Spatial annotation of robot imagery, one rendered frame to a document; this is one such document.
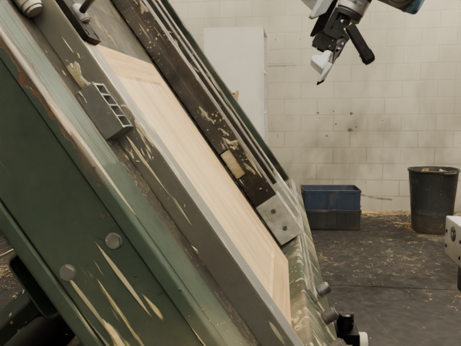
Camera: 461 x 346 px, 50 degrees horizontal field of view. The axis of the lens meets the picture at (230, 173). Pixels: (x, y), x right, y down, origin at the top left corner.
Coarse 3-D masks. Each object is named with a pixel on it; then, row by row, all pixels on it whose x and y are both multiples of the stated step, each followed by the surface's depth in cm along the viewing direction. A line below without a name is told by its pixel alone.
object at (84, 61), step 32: (64, 32) 67; (64, 64) 67; (96, 64) 67; (128, 96) 70; (160, 160) 67; (160, 192) 68; (192, 192) 69; (192, 224) 68; (224, 256) 68; (224, 288) 69; (256, 288) 69; (256, 320) 69
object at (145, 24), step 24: (120, 0) 132; (144, 0) 132; (144, 24) 132; (168, 48) 132; (168, 72) 133; (192, 72) 132; (192, 96) 133; (216, 120) 133; (216, 144) 134; (240, 144) 133; (264, 192) 134; (264, 216) 135; (288, 216) 134; (288, 240) 135
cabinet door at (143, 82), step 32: (128, 64) 94; (160, 96) 104; (160, 128) 86; (192, 128) 112; (192, 160) 94; (224, 192) 103; (224, 224) 86; (256, 224) 112; (256, 256) 93; (288, 288) 100; (288, 320) 84
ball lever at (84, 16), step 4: (88, 0) 66; (92, 0) 66; (76, 4) 68; (80, 4) 68; (84, 4) 67; (88, 4) 67; (92, 4) 67; (72, 8) 67; (76, 8) 68; (80, 8) 67; (84, 8) 67; (88, 8) 67; (76, 12) 68; (80, 12) 68; (84, 12) 68; (80, 16) 68; (84, 16) 68; (88, 16) 68; (80, 20) 68; (84, 20) 68; (88, 20) 69
